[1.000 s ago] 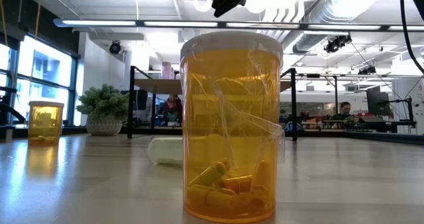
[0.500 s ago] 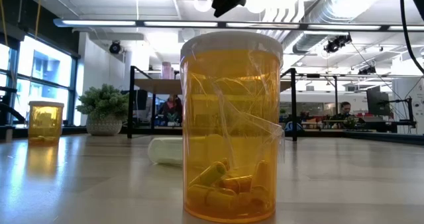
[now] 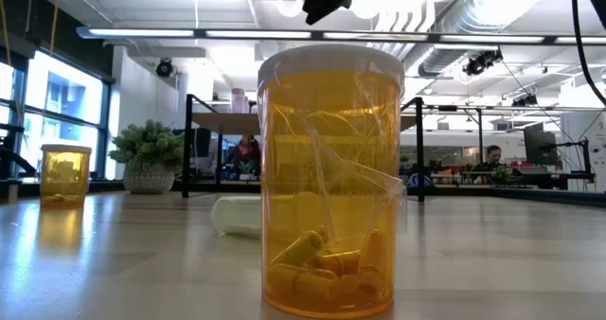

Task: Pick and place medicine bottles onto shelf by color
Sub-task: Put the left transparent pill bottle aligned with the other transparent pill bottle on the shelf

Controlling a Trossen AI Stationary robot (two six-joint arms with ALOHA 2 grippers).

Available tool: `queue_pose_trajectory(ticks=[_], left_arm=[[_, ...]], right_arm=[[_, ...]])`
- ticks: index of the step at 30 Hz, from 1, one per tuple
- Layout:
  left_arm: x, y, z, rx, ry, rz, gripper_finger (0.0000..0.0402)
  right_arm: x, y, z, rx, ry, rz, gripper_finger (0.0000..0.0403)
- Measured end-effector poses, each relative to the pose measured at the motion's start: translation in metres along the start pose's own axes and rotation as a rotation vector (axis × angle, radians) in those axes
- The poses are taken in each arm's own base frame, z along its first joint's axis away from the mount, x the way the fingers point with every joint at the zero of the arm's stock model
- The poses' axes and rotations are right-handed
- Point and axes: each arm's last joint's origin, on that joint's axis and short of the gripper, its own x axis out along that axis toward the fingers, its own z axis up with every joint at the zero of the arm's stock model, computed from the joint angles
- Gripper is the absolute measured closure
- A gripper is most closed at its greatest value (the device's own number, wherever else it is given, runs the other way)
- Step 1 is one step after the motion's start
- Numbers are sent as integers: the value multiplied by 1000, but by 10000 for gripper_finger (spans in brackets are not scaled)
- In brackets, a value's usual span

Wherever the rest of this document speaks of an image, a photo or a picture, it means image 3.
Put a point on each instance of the green potted plant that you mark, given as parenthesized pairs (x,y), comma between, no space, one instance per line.
(147,145)

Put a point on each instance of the black spotlight cluster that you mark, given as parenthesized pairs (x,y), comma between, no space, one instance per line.
(478,64)

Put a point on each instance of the silver ventilation duct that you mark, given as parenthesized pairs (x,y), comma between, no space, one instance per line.
(445,59)

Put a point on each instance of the short wide orange pill bottle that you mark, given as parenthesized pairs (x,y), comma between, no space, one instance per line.
(65,178)

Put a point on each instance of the black monitor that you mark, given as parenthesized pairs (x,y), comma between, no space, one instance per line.
(540,149)

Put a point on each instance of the blue white round object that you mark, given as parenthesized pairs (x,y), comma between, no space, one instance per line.
(428,183)

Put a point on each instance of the black metal table frame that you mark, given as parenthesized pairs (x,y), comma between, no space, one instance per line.
(99,186)

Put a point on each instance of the orange bottle with clear tape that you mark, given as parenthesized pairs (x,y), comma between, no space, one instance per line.
(331,168)

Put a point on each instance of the wooden shelf black metal frame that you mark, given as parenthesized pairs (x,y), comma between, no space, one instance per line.
(222,123)

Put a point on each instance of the pale green pill bottle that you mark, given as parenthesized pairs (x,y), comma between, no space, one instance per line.
(237,216)

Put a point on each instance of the large window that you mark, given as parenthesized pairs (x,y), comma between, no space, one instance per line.
(66,97)

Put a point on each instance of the person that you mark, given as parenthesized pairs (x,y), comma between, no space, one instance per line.
(246,152)
(493,155)

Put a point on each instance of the small background plant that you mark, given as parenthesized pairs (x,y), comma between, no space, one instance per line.
(245,168)
(502,174)

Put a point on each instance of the long ceiling light bar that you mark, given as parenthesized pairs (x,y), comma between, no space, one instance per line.
(521,39)

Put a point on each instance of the black ceiling spotlight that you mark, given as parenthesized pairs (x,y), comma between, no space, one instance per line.
(164,68)
(525,101)

